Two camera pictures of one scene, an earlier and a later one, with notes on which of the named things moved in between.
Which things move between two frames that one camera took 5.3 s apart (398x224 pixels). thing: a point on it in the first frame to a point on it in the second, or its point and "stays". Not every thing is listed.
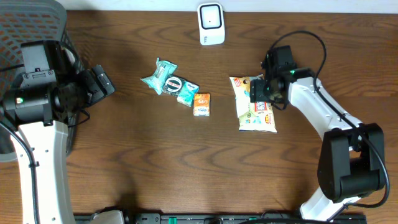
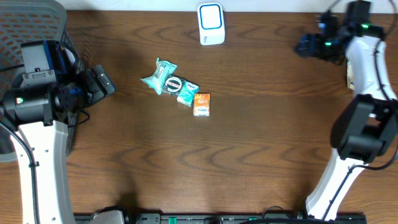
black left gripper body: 101,81 stays
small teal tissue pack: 187,93 stays
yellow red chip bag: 252,116 to 350,75
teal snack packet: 163,70 stays
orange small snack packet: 201,104 stays
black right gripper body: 263,90 to 321,45
